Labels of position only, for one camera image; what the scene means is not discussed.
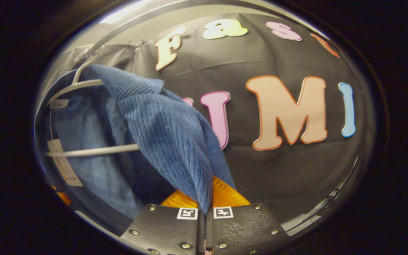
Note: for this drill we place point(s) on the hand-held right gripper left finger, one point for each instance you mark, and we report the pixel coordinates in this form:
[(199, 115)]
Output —
[(168, 230)]

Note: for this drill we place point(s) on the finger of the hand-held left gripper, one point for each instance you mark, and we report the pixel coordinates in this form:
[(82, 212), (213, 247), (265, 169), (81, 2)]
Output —
[(64, 198)]

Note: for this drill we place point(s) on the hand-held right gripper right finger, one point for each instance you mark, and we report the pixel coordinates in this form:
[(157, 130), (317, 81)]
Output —
[(239, 230)]

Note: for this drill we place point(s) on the white plastic clothes hanger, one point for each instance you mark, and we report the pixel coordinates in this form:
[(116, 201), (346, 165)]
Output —
[(94, 150)]

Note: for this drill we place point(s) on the clear tape wad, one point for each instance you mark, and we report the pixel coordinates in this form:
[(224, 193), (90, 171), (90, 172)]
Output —
[(83, 55)]

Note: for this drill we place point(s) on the small black binder clip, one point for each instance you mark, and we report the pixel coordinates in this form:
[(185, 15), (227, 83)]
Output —
[(129, 43), (142, 42)]

